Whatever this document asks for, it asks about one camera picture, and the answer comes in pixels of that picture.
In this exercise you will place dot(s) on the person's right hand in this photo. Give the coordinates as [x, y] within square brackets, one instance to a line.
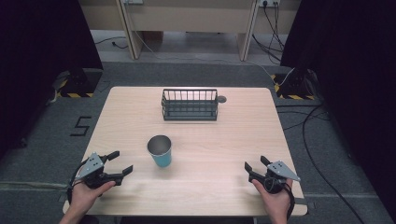
[277, 202]

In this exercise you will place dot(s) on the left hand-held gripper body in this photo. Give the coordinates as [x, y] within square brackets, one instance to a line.
[93, 169]

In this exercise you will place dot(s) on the teal cup with metal inside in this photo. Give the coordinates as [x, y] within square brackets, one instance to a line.
[160, 152]

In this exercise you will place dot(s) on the black curtain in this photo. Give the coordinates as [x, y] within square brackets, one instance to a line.
[351, 77]
[37, 62]

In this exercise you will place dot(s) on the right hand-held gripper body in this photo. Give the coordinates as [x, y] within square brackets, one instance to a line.
[275, 179]

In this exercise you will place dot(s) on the black tape floor mark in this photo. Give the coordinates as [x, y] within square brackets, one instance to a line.
[81, 126]

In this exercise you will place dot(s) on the person's left hand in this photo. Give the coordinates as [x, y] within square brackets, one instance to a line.
[84, 197]

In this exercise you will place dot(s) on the black stand base striped tape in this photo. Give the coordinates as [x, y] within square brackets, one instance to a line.
[77, 82]
[295, 85]

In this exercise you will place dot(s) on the white power strip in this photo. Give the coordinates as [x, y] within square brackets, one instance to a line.
[133, 1]
[269, 2]

